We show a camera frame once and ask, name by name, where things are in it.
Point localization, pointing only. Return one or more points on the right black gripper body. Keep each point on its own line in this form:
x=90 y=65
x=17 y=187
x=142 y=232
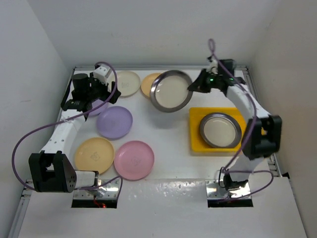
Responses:
x=208 y=81

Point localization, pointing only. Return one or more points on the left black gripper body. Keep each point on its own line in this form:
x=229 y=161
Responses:
x=97 y=89

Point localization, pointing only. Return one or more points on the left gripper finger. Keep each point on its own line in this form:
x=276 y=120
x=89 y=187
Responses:
x=95 y=111
x=114 y=92

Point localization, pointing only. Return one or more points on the orange plastic plate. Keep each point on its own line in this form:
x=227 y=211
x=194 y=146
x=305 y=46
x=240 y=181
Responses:
x=94 y=154
x=147 y=82

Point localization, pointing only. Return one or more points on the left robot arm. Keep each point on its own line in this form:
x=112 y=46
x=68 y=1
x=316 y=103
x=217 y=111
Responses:
x=51 y=169

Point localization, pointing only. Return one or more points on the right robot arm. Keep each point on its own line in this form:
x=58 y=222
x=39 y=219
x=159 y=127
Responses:
x=262 y=135

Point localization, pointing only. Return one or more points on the yellow plastic bin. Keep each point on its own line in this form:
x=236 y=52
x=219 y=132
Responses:
x=198 y=146

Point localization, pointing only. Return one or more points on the far purple plastic plate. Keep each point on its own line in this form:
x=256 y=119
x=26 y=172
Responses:
x=98 y=106

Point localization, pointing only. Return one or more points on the purple plastic plate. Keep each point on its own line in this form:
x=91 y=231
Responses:
x=114 y=122
x=98 y=106

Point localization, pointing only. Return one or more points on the cream plastic plate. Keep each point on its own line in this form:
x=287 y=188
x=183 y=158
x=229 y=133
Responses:
x=128 y=83

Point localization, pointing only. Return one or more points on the near purple plastic plate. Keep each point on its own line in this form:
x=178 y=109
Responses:
x=114 y=122

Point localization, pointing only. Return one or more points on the pink plastic plate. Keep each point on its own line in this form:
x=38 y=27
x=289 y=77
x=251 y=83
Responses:
x=134 y=160

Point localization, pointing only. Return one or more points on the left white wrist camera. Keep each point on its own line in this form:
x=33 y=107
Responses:
x=102 y=73

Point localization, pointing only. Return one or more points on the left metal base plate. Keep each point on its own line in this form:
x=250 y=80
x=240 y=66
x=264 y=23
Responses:
x=106 y=191

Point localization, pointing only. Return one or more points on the metal base plate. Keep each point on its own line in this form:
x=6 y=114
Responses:
x=216 y=191
x=106 y=191

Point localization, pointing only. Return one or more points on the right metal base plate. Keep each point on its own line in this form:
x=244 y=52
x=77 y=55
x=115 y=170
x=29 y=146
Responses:
x=216 y=191

